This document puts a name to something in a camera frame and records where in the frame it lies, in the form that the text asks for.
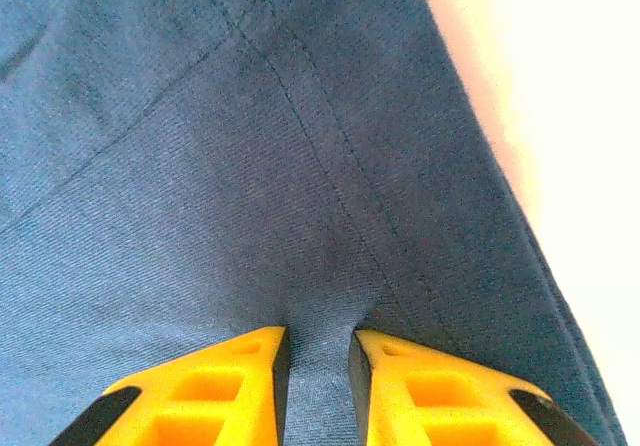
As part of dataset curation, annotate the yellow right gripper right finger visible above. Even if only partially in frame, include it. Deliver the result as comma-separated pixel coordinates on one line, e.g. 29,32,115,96
348,328,601,446

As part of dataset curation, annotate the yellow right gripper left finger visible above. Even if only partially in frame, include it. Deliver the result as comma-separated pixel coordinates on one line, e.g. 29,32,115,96
47,325,292,446

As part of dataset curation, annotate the navy blue t-shirt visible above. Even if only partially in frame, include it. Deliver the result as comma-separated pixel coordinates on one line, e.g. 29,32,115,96
0,0,629,446

